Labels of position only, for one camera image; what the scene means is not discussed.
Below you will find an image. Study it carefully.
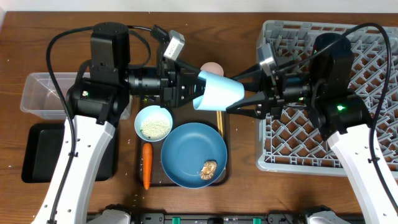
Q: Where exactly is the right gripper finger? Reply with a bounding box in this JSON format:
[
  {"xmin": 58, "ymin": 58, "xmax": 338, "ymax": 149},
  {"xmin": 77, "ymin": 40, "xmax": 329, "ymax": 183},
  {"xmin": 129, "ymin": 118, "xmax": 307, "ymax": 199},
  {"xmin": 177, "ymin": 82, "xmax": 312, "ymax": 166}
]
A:
[
  {"xmin": 226, "ymin": 91, "xmax": 264, "ymax": 117},
  {"xmin": 231, "ymin": 64, "xmax": 264, "ymax": 90}
]

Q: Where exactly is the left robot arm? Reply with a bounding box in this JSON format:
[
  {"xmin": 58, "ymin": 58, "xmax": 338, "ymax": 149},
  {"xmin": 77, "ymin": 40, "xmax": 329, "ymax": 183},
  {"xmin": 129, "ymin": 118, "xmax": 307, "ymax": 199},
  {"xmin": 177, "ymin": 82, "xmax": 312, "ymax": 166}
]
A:
[{"xmin": 34, "ymin": 22, "xmax": 205, "ymax": 223}]

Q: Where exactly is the light blue rice bowl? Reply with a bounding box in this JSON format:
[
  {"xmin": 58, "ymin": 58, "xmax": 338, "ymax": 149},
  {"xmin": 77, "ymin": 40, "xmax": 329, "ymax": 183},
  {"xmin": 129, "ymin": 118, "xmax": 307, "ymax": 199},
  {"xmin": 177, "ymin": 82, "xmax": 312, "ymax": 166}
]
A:
[{"xmin": 134, "ymin": 105, "xmax": 173, "ymax": 142}]

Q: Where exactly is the clear plastic bin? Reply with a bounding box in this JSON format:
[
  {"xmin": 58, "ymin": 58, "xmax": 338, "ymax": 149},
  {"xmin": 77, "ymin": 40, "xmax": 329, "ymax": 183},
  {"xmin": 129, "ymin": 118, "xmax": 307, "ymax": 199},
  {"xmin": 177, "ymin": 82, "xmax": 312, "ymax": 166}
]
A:
[{"xmin": 20, "ymin": 72, "xmax": 132, "ymax": 120}]

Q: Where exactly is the black rectangular tray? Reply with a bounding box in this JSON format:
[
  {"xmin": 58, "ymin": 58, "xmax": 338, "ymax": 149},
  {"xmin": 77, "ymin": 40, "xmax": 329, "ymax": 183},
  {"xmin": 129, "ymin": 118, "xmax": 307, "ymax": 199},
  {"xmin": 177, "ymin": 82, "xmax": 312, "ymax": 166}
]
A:
[{"xmin": 21, "ymin": 123, "xmax": 118, "ymax": 184}]

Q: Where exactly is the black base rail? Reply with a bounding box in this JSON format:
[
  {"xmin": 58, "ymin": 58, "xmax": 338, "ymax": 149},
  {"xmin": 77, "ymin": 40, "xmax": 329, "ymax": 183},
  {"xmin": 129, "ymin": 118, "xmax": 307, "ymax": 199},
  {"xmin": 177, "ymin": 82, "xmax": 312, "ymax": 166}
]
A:
[{"xmin": 86, "ymin": 212, "xmax": 312, "ymax": 224}]

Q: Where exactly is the light blue plastic cup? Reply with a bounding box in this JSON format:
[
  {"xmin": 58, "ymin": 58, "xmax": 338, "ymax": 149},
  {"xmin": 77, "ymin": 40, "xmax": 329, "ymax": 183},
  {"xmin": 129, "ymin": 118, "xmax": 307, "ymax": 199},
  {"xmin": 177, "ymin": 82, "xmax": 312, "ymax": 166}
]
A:
[{"xmin": 193, "ymin": 70, "xmax": 245, "ymax": 111}]

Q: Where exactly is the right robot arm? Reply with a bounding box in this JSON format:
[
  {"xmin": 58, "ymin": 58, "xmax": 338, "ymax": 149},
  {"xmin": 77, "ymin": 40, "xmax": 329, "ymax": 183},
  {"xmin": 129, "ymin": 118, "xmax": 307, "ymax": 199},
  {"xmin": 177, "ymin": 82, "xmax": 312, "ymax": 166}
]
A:
[{"xmin": 226, "ymin": 33, "xmax": 397, "ymax": 223}]

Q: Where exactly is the large blue plate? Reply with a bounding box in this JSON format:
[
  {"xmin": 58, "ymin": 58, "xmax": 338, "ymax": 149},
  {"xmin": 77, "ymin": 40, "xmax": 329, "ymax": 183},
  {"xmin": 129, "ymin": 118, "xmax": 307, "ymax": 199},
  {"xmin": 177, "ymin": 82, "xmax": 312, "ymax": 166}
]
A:
[{"xmin": 161, "ymin": 123, "xmax": 228, "ymax": 189}]

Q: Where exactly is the brown food scrap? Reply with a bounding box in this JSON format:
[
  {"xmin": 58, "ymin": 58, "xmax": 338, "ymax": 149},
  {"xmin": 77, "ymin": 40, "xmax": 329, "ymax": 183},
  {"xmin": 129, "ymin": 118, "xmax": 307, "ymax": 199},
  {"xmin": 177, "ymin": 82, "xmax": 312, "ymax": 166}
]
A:
[{"xmin": 200, "ymin": 160, "xmax": 217, "ymax": 180}]

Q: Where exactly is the white rice pile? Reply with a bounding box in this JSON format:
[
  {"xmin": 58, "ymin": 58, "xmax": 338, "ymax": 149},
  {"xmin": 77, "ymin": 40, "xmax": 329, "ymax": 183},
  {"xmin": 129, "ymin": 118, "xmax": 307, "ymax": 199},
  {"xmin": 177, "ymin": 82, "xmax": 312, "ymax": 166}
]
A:
[{"xmin": 140, "ymin": 113, "xmax": 171, "ymax": 141}]

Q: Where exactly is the orange carrot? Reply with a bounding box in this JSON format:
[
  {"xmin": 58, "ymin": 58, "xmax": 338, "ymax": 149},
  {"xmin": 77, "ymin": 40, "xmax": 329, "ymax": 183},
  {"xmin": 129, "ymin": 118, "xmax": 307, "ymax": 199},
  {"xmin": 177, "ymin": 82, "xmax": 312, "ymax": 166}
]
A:
[{"xmin": 142, "ymin": 143, "xmax": 153, "ymax": 190}]

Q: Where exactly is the pink plastic cup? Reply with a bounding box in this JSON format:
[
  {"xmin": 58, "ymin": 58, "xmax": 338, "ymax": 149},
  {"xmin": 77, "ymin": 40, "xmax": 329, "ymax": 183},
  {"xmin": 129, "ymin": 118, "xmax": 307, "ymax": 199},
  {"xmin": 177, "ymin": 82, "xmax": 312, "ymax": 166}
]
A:
[{"xmin": 200, "ymin": 62, "xmax": 224, "ymax": 77}]

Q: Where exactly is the grey plastic dishwasher rack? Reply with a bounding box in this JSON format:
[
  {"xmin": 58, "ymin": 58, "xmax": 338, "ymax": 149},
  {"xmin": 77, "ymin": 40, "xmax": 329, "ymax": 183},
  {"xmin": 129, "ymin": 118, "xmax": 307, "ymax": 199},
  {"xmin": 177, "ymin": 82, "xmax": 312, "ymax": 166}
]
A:
[{"xmin": 256, "ymin": 20, "xmax": 397, "ymax": 176}]

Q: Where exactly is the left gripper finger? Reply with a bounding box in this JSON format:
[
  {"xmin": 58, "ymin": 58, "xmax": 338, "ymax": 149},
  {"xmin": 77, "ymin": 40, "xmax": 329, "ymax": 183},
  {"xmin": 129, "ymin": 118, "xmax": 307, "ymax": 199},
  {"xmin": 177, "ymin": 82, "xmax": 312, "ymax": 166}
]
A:
[
  {"xmin": 177, "ymin": 76, "xmax": 206, "ymax": 107},
  {"xmin": 175, "ymin": 59, "xmax": 201, "ymax": 74}
]

